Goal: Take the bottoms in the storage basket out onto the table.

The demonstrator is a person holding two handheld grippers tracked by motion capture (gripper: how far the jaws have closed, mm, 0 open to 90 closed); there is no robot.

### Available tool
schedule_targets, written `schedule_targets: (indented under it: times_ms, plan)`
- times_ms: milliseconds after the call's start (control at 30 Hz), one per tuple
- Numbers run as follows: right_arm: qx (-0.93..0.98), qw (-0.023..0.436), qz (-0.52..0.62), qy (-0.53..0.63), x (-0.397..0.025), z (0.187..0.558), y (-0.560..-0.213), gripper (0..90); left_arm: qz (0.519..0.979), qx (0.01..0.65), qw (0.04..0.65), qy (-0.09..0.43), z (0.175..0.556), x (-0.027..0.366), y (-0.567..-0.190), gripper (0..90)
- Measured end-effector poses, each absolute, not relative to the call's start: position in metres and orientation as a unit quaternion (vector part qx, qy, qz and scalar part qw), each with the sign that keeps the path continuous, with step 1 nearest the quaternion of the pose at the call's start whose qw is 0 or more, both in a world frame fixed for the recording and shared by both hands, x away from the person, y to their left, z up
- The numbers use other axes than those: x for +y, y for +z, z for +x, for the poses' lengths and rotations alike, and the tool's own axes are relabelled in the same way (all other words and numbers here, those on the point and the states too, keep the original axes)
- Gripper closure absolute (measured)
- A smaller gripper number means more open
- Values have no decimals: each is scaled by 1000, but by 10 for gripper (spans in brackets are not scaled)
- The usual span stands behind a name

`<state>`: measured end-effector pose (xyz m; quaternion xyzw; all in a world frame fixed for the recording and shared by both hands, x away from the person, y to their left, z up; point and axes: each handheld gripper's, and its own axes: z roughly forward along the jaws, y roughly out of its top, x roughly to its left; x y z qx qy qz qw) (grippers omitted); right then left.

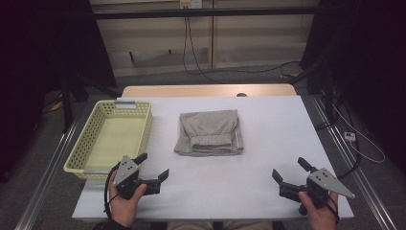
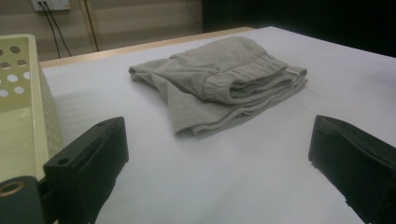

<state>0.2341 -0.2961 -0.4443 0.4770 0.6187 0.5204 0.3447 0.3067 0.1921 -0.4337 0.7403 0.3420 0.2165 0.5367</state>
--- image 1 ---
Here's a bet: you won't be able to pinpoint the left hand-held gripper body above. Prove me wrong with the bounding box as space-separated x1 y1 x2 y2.
112 154 163 200

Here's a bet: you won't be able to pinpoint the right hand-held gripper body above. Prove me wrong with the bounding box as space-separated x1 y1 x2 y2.
278 167 356 216

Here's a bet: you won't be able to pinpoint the pale yellow perforated plastic basket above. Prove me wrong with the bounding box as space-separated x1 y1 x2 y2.
62 100 153 180

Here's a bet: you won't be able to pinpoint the grey pants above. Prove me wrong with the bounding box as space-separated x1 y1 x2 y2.
173 109 244 157

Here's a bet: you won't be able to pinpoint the person's right hand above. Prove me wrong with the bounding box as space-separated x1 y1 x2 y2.
298 191 340 230

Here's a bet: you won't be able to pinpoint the person's left hand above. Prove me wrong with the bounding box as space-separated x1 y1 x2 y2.
107 171 148 228

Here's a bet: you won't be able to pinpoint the white table mat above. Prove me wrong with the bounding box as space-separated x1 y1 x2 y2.
71 95 354 222

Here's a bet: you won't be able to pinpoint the black metal stand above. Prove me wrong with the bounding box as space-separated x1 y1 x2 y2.
59 75 123 133

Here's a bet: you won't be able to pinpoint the black curtain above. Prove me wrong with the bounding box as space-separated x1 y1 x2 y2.
299 0 406 175
0 0 119 184

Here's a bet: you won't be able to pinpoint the black horizontal metal bar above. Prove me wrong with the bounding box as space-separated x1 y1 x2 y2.
91 6 321 21

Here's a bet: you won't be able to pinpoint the black strap on left gripper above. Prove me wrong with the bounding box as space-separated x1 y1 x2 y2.
103 162 121 221

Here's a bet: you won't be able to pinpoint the aluminium floor rail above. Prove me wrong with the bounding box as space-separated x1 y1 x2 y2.
13 119 79 230
309 95 399 230

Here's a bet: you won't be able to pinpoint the black floor cable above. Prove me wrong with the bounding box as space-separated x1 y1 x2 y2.
314 92 364 180

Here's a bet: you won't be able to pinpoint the white cable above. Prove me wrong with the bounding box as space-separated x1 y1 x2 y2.
331 103 386 164

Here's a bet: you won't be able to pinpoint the black cable from wall socket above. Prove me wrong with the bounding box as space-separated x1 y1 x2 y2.
182 7 303 84

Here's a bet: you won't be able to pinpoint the white wall socket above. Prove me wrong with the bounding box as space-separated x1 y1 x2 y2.
179 0 203 10

